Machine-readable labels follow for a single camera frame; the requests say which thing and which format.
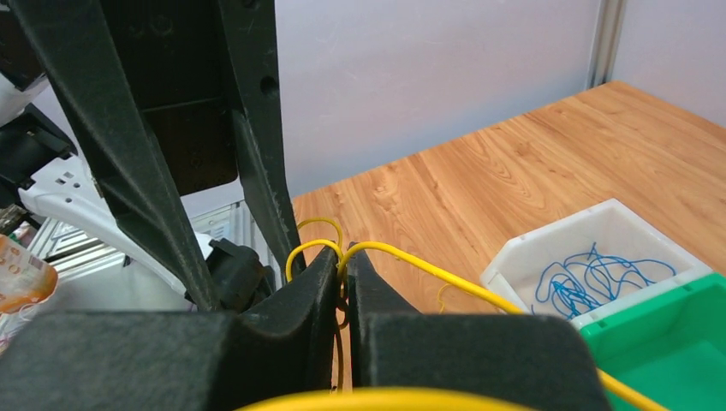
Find orange printed packet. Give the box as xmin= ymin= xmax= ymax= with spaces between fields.
xmin=0 ymin=233 xmax=60 ymax=353

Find yellow cable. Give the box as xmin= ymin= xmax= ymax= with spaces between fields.
xmin=232 ymin=217 xmax=670 ymax=411

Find green plastic bin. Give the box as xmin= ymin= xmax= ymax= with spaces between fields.
xmin=580 ymin=273 xmax=725 ymax=410

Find white plastic bin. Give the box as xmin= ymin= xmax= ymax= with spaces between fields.
xmin=480 ymin=199 xmax=713 ymax=329

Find blue cable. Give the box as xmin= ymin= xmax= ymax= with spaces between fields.
xmin=532 ymin=242 xmax=678 ymax=320

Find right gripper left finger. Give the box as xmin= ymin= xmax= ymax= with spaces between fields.
xmin=1 ymin=248 xmax=338 ymax=410

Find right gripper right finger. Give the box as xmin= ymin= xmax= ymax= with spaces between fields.
xmin=347 ymin=252 xmax=611 ymax=410

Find aluminium frame rail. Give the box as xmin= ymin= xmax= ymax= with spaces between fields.
xmin=25 ymin=194 xmax=283 ymax=293

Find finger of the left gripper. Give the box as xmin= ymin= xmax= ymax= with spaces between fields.
xmin=9 ymin=1 xmax=220 ymax=311
xmin=217 ymin=1 xmax=301 ymax=269

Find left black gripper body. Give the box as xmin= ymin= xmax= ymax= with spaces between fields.
xmin=101 ymin=0 xmax=238 ymax=195

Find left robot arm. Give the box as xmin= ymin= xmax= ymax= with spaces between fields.
xmin=1 ymin=1 xmax=301 ymax=311

